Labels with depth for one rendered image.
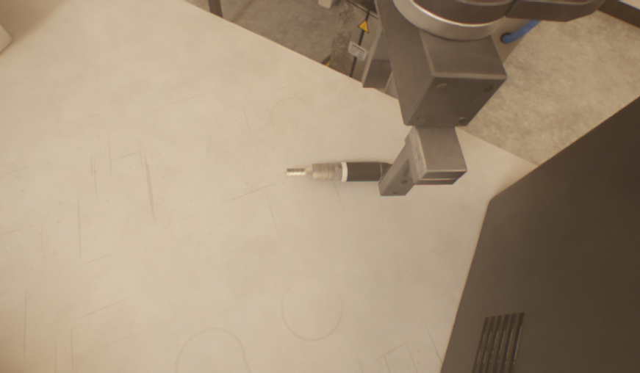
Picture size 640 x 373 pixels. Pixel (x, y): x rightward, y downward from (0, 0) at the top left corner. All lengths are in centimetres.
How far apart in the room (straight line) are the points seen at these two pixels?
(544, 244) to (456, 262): 14
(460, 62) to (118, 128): 42
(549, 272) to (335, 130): 30
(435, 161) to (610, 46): 276
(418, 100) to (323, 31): 183
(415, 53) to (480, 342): 26
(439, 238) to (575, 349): 22
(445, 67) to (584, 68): 244
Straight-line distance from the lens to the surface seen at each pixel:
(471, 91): 23
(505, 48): 194
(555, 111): 224
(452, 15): 22
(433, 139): 24
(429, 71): 21
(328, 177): 42
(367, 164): 43
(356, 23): 100
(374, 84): 39
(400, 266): 42
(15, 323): 47
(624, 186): 31
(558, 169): 39
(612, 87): 266
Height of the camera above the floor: 129
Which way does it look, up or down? 63 degrees down
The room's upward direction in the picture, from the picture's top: 15 degrees clockwise
